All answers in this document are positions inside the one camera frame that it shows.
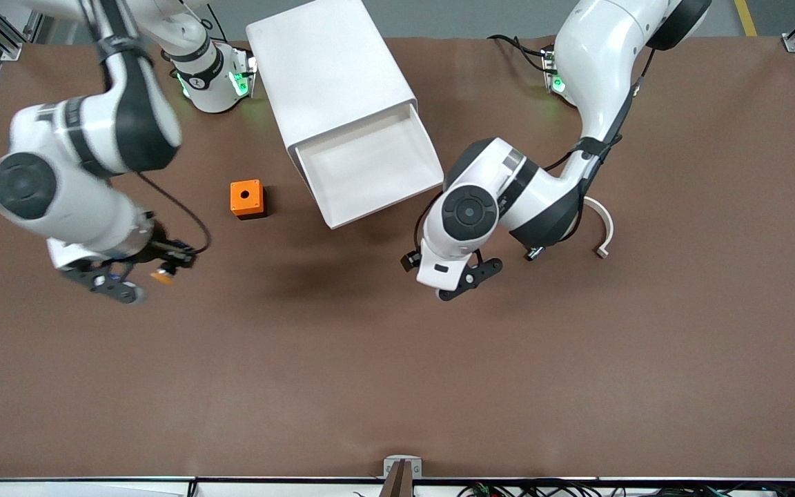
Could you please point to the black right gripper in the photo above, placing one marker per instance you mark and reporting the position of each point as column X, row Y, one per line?
column 160, row 249

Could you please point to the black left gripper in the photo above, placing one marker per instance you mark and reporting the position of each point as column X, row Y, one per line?
column 409, row 261

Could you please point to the orange push button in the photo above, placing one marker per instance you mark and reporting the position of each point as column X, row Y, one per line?
column 161, row 276

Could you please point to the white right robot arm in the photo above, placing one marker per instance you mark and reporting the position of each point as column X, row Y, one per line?
column 94, row 124

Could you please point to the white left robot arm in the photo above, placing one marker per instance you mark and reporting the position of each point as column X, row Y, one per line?
column 597, row 69

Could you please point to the orange box with hole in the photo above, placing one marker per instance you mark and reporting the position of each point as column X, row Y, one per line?
column 246, row 197

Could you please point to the silver metal fitting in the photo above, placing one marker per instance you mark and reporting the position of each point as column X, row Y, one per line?
column 534, row 254

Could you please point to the black left camera mount plate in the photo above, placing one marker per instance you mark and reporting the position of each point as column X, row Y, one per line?
column 470, row 279

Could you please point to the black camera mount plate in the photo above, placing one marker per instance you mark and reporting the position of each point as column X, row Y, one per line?
column 470, row 279
column 97, row 281

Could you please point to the black right camera mount plate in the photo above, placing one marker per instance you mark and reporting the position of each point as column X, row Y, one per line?
column 97, row 281

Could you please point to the white curved bracket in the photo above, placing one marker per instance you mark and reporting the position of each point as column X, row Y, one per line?
column 606, row 224

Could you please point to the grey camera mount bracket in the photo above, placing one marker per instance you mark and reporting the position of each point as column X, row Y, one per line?
column 411, row 466

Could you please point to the brown camera support strut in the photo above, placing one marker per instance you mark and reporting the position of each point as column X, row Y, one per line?
column 397, row 483

